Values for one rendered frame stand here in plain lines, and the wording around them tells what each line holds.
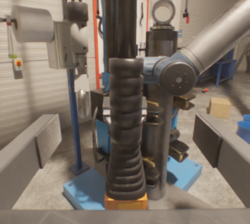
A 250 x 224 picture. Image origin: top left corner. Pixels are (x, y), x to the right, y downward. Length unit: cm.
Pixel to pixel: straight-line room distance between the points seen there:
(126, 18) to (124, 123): 12
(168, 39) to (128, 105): 98
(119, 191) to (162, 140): 108
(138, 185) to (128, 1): 24
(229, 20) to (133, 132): 46
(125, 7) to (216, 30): 41
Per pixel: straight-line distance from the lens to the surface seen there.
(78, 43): 33
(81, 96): 32
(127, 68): 20
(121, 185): 27
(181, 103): 141
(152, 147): 137
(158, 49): 116
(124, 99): 21
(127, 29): 21
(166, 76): 52
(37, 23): 157
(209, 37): 58
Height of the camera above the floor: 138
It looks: 17 degrees down
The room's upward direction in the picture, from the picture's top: straight up
